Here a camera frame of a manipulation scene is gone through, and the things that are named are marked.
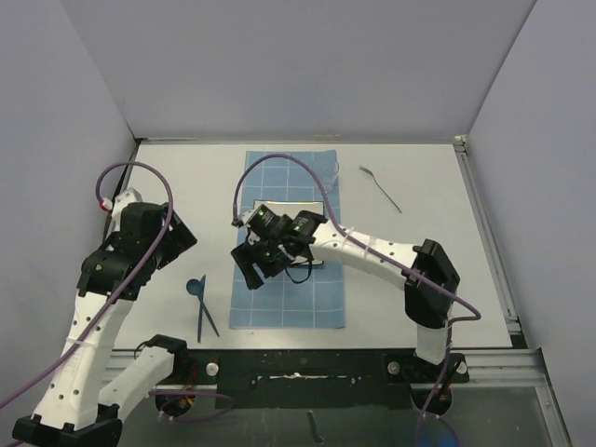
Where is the square white plate black rim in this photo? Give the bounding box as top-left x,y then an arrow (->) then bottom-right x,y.
253,199 -> 325,267

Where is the aluminium frame rail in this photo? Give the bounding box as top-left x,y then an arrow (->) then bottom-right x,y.
453,134 -> 571,446

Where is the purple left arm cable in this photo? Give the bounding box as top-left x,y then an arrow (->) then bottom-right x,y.
0,161 -> 234,423

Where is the dark blue plastic spoon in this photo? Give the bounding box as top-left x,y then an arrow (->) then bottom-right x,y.
186,278 -> 220,337

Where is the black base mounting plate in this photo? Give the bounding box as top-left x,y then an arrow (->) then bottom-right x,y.
163,348 -> 469,410

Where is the silver metal fork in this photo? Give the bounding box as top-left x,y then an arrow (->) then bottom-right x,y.
359,165 -> 402,214

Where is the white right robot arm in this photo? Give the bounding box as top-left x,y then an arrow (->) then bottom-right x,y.
231,205 -> 460,381

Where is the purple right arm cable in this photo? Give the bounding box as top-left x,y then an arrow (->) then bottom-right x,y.
231,153 -> 481,420

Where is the dark blue plastic knife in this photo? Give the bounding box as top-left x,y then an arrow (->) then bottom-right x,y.
196,275 -> 206,344

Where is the clear wine glass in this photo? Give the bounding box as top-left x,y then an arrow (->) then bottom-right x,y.
311,153 -> 339,194

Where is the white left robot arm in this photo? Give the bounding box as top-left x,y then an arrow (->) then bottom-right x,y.
12,202 -> 196,446

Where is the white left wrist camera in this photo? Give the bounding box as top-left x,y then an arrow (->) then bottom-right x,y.
99,187 -> 142,216

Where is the blue checked cloth napkin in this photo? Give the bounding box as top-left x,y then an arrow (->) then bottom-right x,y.
229,150 -> 345,330

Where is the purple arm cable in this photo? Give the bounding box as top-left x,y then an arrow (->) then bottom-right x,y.
0,161 -> 234,423
231,153 -> 481,420

